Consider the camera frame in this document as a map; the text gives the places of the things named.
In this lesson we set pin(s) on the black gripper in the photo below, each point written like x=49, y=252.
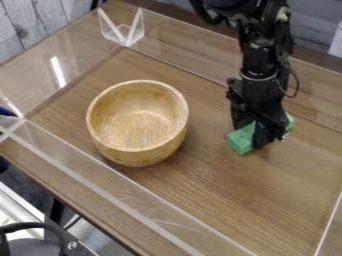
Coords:
x=257, y=98

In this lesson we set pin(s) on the green rectangular block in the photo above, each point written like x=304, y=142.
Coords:
x=240, y=139

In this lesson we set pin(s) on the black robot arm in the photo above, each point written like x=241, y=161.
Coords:
x=267, y=43

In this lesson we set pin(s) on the brown wooden bowl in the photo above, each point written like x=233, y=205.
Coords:
x=138, y=120

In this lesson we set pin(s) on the black table leg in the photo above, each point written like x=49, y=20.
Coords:
x=57, y=211

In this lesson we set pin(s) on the clear acrylic tray wall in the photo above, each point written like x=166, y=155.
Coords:
x=208, y=202

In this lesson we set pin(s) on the black metal bracket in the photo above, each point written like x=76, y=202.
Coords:
x=77, y=248

